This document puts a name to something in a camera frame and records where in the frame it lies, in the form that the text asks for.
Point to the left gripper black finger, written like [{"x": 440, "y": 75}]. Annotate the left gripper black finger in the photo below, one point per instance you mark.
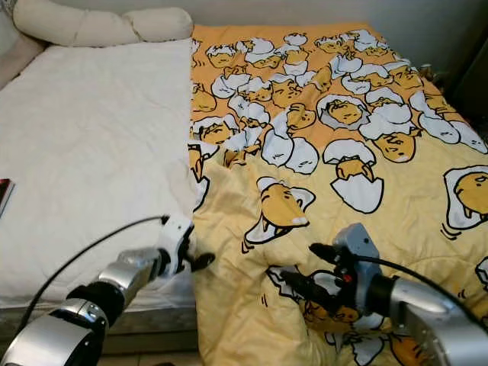
[{"x": 207, "y": 261}]

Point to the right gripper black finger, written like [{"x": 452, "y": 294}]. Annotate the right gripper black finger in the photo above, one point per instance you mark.
[
  {"x": 309, "y": 288},
  {"x": 326, "y": 252}
]

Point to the dark red-print paperback book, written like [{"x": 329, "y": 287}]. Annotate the dark red-print paperback book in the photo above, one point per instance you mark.
[{"x": 4, "y": 194}]

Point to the orange yellow cartoon egg blanket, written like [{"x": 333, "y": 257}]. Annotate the orange yellow cartoon egg blanket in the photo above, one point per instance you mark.
[{"x": 320, "y": 114}]

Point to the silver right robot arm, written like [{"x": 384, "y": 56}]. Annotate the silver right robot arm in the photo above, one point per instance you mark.
[{"x": 442, "y": 320}]

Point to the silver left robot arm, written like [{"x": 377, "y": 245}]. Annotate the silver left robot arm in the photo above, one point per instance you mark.
[{"x": 61, "y": 335}]

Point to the white quilted mattress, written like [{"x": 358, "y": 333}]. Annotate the white quilted mattress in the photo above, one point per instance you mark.
[{"x": 91, "y": 137}]

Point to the dark cabinet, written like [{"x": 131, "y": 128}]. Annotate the dark cabinet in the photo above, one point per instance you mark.
[{"x": 473, "y": 84}]

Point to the long beige bolster pillow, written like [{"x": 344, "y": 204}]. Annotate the long beige bolster pillow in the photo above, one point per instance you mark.
[{"x": 76, "y": 24}]

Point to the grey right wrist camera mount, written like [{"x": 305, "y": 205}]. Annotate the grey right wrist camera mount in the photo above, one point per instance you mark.
[{"x": 358, "y": 244}]

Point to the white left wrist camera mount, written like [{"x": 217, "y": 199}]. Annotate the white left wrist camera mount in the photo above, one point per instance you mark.
[{"x": 175, "y": 236}]

